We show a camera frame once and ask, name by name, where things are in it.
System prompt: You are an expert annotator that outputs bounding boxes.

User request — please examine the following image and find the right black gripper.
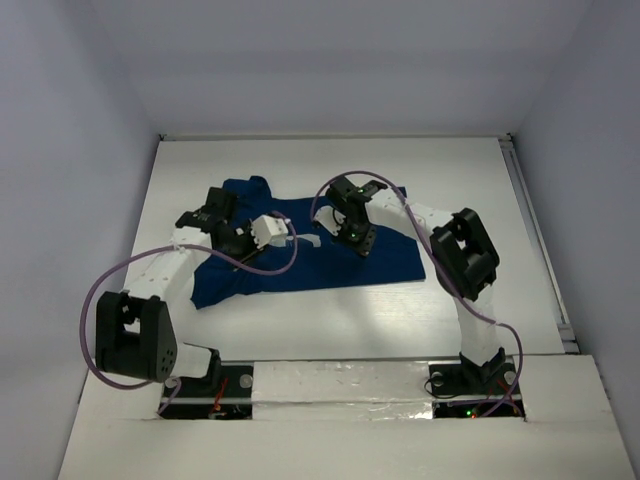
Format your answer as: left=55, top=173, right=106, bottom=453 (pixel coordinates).
left=332, top=216, right=377, bottom=259

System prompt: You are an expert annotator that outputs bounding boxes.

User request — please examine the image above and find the blue t shirt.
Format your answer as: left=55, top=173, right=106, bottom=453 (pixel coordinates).
left=191, top=176, right=426, bottom=310

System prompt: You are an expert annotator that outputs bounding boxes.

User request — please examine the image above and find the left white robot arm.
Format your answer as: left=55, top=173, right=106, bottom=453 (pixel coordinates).
left=95, top=187, right=272, bottom=383

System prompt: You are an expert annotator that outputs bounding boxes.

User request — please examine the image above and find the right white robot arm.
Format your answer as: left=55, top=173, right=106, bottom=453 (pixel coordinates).
left=312, top=176, right=505, bottom=392

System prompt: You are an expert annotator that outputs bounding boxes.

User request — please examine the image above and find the silver foil strip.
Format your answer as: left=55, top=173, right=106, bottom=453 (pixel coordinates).
left=251, top=361, right=434, bottom=421

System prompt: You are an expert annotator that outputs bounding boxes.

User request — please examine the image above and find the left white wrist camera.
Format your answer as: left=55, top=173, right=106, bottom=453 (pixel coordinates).
left=250, top=214, right=289, bottom=249

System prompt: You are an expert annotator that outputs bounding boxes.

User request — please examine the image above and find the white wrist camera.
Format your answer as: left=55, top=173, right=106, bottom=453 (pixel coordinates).
left=312, top=205, right=346, bottom=237
left=250, top=214, right=289, bottom=249

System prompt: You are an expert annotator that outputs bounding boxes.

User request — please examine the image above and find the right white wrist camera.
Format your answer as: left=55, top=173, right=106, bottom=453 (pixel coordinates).
left=312, top=205, right=346, bottom=237

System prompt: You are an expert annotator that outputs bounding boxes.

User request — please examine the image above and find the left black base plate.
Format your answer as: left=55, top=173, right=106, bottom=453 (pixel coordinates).
left=159, top=363, right=254, bottom=420

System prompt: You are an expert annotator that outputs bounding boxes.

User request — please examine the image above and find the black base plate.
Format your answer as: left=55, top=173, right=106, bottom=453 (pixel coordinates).
left=423, top=361, right=526, bottom=419
left=159, top=363, right=254, bottom=420

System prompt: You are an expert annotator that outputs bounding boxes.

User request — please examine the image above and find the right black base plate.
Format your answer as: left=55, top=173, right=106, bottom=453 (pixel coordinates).
left=423, top=361, right=526, bottom=419

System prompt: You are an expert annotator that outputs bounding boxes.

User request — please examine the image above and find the aluminium side rail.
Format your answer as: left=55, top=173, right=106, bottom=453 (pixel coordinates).
left=498, top=134, right=581, bottom=355

